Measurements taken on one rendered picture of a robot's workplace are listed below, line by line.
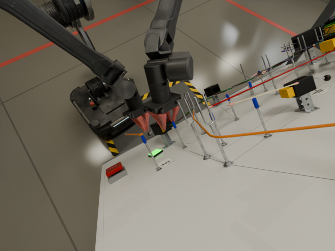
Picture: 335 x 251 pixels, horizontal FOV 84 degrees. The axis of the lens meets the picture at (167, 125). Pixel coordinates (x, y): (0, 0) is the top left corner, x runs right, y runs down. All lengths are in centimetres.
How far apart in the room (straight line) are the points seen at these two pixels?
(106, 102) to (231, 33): 210
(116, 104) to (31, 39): 199
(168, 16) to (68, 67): 229
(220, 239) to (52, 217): 173
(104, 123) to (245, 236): 155
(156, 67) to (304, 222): 41
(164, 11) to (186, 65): 18
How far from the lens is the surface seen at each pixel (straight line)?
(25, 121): 245
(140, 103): 69
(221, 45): 290
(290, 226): 24
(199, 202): 31
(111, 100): 185
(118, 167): 57
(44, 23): 58
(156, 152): 60
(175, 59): 50
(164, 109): 52
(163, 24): 56
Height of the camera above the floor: 166
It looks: 60 degrees down
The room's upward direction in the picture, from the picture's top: straight up
